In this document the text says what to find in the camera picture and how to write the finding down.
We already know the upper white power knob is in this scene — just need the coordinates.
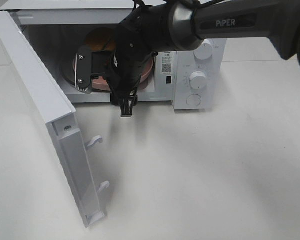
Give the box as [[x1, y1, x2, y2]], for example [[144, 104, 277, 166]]
[[193, 39, 214, 61]]

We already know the pink round plate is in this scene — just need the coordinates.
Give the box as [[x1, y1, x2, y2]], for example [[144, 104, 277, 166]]
[[71, 56, 156, 93]]

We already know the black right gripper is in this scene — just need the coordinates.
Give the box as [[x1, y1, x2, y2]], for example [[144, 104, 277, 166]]
[[107, 14, 157, 118]]

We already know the burger with sesame-free bun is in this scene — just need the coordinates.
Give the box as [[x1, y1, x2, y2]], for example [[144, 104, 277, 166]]
[[84, 27, 116, 52]]

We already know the round door release button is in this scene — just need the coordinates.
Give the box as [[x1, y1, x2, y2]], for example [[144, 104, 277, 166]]
[[186, 94, 202, 107]]

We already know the white microwave oven body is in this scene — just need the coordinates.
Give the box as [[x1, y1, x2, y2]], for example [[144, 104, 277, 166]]
[[0, 0, 226, 110]]

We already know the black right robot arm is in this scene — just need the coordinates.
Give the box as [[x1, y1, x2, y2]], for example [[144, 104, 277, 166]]
[[107, 0, 300, 117]]

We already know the lower white timer knob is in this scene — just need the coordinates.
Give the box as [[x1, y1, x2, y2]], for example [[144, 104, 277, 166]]
[[189, 71, 208, 90]]

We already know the white microwave door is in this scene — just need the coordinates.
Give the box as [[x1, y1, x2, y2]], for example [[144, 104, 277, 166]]
[[0, 11, 110, 228]]

